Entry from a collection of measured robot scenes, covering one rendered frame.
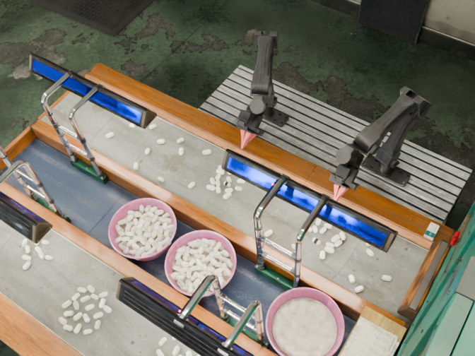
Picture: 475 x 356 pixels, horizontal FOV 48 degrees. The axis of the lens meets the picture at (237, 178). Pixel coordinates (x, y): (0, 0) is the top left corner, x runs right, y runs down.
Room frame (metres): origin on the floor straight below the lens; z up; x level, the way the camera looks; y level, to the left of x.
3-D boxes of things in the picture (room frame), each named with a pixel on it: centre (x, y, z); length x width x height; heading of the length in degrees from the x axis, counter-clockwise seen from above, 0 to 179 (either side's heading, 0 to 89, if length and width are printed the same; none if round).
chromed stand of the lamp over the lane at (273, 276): (0.85, -0.16, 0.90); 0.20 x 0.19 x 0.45; 50
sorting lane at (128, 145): (1.23, 0.09, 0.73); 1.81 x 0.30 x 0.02; 50
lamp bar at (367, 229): (0.91, -0.21, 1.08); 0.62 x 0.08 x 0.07; 50
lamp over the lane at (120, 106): (1.53, 0.54, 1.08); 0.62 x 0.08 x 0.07; 50
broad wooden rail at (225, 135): (1.39, -0.05, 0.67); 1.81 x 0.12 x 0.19; 50
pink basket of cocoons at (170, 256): (0.86, 0.17, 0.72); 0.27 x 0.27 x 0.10
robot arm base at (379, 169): (1.22, -0.62, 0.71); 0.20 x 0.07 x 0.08; 48
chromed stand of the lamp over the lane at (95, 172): (1.47, 0.59, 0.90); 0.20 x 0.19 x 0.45; 50
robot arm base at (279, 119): (1.62, -0.18, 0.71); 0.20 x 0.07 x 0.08; 48
